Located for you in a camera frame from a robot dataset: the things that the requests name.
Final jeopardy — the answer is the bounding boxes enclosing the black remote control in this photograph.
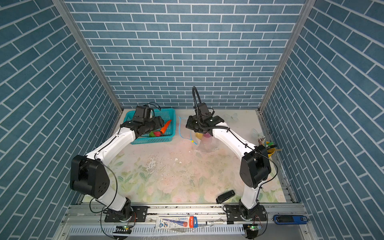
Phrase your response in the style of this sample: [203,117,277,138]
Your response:
[216,190,235,204]

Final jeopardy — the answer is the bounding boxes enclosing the teal plastic basket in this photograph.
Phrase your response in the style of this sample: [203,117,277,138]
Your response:
[131,108,177,145]

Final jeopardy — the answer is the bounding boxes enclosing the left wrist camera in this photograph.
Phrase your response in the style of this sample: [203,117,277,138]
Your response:
[132,105,155,123]

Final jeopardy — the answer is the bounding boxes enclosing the blue black handheld tool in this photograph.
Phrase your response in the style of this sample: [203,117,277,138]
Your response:
[273,215,308,225]

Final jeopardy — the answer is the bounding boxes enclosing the clear zip top bag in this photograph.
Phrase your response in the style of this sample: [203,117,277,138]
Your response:
[178,116,224,153]

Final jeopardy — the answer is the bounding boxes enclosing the yellow toy lemon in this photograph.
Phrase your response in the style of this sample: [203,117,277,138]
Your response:
[195,133,203,140]

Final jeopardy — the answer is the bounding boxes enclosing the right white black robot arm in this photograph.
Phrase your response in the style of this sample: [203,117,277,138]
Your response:
[186,103,272,220]

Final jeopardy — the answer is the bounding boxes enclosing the red white blue package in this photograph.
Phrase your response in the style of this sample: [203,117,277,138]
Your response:
[155,216,198,230]

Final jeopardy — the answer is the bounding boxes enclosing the yellow pencil cup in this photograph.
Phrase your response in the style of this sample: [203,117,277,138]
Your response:
[258,137,282,157]

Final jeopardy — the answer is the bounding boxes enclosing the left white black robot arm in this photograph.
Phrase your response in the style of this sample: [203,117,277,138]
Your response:
[70,116,165,222]

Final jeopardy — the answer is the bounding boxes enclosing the aluminium mounting rail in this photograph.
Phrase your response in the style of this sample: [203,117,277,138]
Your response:
[54,203,317,240]

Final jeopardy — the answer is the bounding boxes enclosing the orange toy carrot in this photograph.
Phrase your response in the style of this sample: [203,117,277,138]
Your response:
[160,120,172,135]

